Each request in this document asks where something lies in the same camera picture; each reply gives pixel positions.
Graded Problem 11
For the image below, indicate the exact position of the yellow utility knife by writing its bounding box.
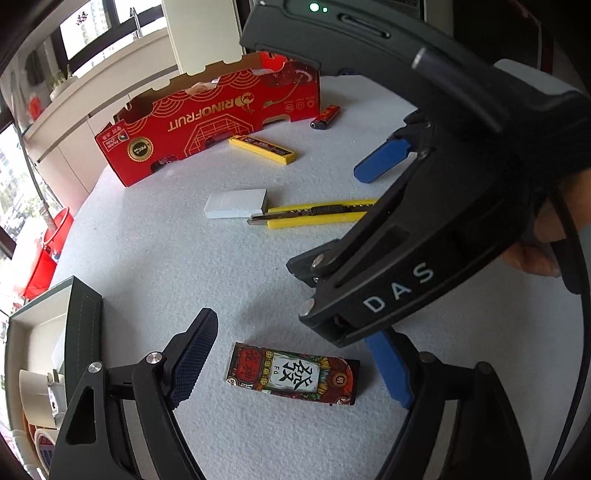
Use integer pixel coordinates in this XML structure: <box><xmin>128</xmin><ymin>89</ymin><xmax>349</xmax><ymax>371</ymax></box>
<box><xmin>247</xmin><ymin>199</ymin><xmax>377</xmax><ymax>229</ymax></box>

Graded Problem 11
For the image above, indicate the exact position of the white tape roll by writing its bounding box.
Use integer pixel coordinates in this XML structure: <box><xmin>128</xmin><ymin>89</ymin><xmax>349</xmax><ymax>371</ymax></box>
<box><xmin>19</xmin><ymin>369</ymin><xmax>56</xmax><ymax>429</ymax></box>

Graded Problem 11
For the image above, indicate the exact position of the small white box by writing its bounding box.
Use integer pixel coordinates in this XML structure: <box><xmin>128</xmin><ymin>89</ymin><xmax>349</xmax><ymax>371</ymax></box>
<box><xmin>204</xmin><ymin>189</ymin><xmax>267</xmax><ymax>219</ymax></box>

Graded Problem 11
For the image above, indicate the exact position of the red patterned card box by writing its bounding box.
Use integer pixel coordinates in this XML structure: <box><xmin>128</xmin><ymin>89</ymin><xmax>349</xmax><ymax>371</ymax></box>
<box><xmin>225</xmin><ymin>343</ymin><xmax>361</xmax><ymax>405</ymax></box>

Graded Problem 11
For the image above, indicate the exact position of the person's hand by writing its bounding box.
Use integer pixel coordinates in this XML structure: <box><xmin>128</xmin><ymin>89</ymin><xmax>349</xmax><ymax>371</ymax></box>
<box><xmin>501</xmin><ymin>169</ymin><xmax>590</xmax><ymax>278</ymax></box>

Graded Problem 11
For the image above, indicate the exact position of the red lighter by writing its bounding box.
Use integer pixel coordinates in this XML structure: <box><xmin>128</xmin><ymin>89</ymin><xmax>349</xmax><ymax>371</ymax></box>
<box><xmin>310</xmin><ymin>104</ymin><xmax>341</xmax><ymax>130</ymax></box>

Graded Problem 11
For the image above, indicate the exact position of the yellow blade case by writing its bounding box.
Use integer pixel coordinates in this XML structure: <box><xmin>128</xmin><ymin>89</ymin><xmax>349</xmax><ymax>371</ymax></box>
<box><xmin>228</xmin><ymin>135</ymin><xmax>297</xmax><ymax>165</ymax></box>

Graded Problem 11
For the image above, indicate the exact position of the grey shallow tray box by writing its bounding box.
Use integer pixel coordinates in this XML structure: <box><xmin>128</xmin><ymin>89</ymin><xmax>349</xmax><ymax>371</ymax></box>
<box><xmin>1</xmin><ymin>276</ymin><xmax>102</xmax><ymax>479</ymax></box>

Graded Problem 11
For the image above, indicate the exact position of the red bucket with clear basin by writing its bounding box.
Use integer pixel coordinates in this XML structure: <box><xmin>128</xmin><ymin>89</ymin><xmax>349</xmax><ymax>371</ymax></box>
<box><xmin>17</xmin><ymin>207</ymin><xmax>74</xmax><ymax>301</ymax></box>

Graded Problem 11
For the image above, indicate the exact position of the red cardboard fruit box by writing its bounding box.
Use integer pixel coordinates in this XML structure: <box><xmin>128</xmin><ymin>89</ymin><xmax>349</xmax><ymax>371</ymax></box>
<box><xmin>95</xmin><ymin>52</ymin><xmax>321</xmax><ymax>187</ymax></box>

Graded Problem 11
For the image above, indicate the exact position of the white balcony cabinet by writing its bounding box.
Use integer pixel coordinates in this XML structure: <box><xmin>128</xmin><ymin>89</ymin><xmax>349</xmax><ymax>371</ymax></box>
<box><xmin>24</xmin><ymin>29</ymin><xmax>178</xmax><ymax>213</ymax></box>

